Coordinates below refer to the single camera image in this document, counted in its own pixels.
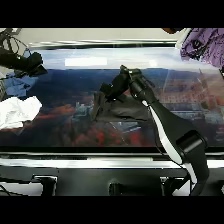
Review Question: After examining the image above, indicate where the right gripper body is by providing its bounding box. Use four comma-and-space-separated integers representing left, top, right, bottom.
99, 65, 134, 101

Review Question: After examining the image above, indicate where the white garment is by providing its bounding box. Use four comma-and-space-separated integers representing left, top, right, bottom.
0, 95, 43, 131

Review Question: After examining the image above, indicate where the purple garment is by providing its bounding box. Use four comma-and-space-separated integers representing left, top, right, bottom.
179, 27, 224, 73

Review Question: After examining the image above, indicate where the silver frame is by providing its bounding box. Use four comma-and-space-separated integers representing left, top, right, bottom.
0, 151, 224, 197

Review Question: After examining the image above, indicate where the black garment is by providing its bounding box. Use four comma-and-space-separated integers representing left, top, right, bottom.
91, 91, 152, 123

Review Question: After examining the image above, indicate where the blue garment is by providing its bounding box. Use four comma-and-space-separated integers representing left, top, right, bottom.
2, 71, 40, 100

